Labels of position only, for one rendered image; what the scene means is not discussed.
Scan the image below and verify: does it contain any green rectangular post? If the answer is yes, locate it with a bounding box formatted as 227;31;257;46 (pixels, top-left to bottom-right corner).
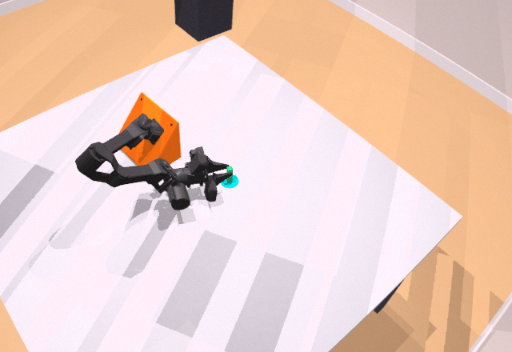
226;166;233;183

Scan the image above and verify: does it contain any cyan circle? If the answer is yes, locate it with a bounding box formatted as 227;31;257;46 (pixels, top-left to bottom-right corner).
221;175;238;188

